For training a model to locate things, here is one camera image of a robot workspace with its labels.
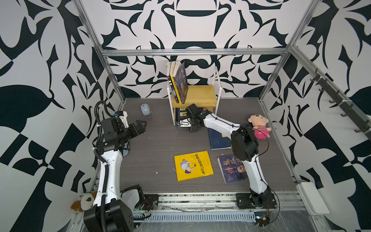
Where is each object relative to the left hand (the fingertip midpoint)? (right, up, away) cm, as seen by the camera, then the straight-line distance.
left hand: (139, 123), depth 77 cm
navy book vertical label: (+45, -13, +17) cm, 50 cm away
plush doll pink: (+73, 0, +19) cm, 76 cm away
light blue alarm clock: (-4, +8, +27) cm, 28 cm away
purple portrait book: (+52, -26, +6) cm, 58 cm away
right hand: (+29, +2, +21) cm, 36 cm away
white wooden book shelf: (+39, +17, +19) cm, 47 cm away
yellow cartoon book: (+29, -25, +8) cm, 39 cm away
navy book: (+22, +5, +23) cm, 32 cm away
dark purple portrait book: (+22, +24, +8) cm, 34 cm away
